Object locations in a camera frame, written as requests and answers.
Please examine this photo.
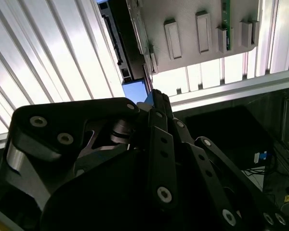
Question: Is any hard disk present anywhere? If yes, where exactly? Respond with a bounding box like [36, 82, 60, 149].
[97, 0, 157, 108]

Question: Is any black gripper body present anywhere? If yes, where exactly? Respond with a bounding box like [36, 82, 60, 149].
[39, 148, 223, 231]

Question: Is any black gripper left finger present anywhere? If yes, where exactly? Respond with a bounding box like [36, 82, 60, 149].
[4, 89, 181, 213]

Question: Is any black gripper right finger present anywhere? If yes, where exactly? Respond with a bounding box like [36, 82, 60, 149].
[160, 92, 289, 231]

